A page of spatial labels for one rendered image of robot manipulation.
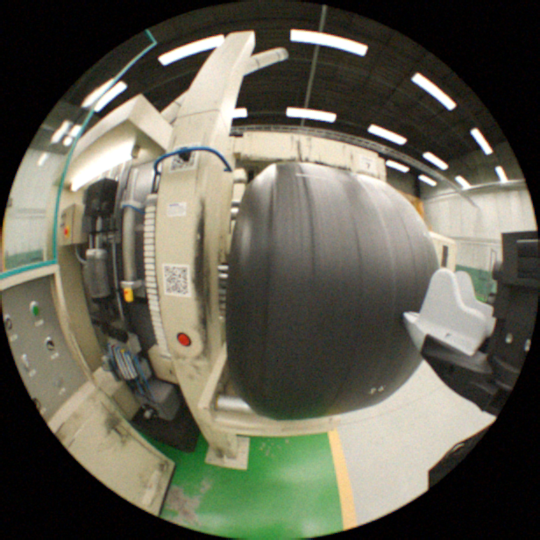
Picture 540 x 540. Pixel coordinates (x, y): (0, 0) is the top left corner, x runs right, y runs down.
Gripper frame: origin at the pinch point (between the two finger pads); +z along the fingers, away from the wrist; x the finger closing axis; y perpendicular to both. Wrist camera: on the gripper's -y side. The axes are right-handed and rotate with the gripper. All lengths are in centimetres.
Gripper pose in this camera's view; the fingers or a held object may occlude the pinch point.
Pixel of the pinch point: (413, 326)
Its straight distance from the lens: 17.7
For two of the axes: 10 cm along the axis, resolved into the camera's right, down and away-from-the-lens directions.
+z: -0.1, -0.4, 10.0
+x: -10.0, -0.5, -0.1
